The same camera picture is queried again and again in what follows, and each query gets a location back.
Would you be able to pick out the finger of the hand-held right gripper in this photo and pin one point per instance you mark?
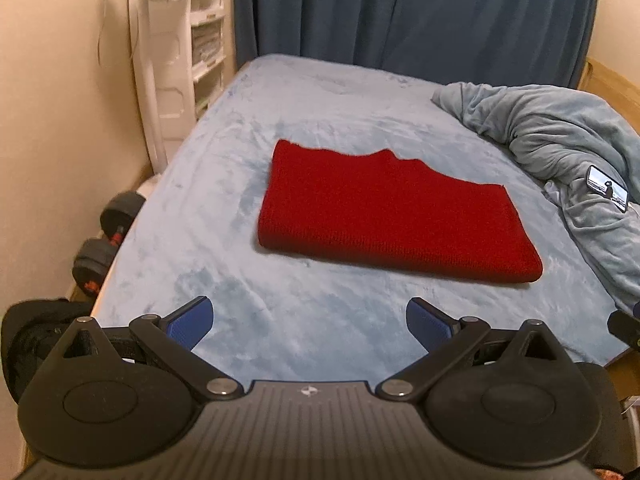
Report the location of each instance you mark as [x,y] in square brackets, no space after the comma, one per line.
[624,329]

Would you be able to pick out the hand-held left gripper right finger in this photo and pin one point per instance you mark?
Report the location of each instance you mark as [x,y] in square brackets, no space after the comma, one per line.
[429,321]

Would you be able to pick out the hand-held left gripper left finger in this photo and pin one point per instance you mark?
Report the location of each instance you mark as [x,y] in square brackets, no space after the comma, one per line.
[189,321]

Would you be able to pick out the red knit cardigan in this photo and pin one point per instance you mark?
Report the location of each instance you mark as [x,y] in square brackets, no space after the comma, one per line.
[390,210]

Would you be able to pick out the light blue bed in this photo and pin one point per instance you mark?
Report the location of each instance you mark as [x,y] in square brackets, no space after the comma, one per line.
[200,240]

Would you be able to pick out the black dumbbell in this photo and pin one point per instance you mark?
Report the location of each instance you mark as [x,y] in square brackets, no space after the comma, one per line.
[95,265]

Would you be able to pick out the smartphone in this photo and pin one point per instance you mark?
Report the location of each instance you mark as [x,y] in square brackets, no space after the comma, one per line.
[607,187]

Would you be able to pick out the floral patterned cloth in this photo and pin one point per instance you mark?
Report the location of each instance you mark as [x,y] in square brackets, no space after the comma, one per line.
[607,475]

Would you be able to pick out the grey-blue fleece blanket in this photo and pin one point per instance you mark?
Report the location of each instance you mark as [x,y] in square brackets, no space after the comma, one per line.
[560,130]

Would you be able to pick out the white drawer unit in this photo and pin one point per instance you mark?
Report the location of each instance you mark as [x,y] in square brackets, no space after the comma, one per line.
[207,35]

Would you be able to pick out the dark blue curtain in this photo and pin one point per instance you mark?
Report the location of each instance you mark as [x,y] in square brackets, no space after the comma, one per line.
[410,10]

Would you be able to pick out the wooden bed frame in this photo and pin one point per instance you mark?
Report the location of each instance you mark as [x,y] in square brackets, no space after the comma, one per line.
[607,85]

